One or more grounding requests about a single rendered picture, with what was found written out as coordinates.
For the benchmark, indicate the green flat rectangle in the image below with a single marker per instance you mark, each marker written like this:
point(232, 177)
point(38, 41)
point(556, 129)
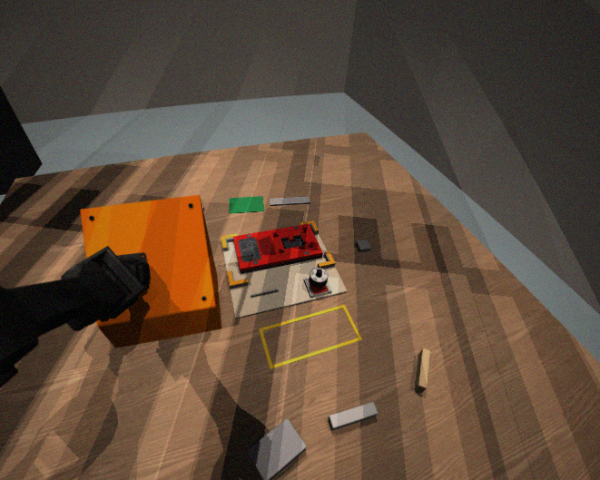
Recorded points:
point(246, 204)

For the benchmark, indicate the yellow rectangular outline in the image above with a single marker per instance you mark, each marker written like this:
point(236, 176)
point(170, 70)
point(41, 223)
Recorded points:
point(310, 354)

